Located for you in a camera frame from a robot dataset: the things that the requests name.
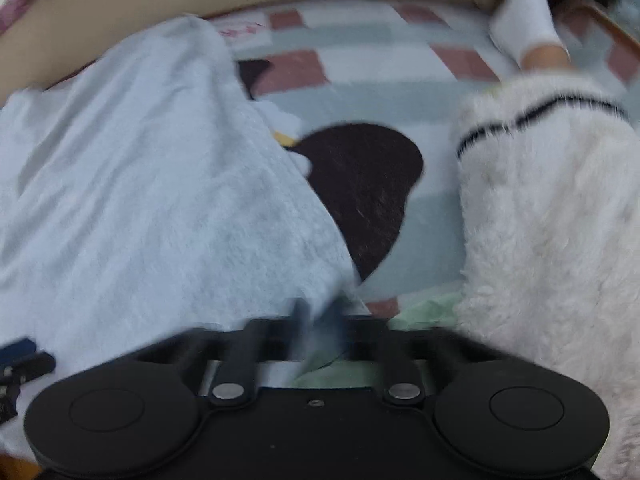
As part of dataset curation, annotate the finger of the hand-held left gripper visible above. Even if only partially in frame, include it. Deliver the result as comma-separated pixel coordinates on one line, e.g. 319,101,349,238
0,382,21,423
0,338,55,381

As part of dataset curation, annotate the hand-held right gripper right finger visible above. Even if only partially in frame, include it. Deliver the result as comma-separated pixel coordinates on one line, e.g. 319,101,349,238
320,305,501,406

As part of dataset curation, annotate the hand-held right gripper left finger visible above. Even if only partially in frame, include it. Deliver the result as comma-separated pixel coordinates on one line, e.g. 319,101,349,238
135,300,308,406

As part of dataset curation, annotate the light grey sweatshirt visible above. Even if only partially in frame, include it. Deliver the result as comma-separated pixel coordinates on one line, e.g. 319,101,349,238
0,15,363,461

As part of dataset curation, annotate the checkered rug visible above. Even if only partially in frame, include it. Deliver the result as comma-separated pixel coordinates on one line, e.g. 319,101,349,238
205,0,640,321

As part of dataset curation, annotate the person's foot white sock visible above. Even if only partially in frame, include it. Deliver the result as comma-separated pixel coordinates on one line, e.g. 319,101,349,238
487,0,573,73

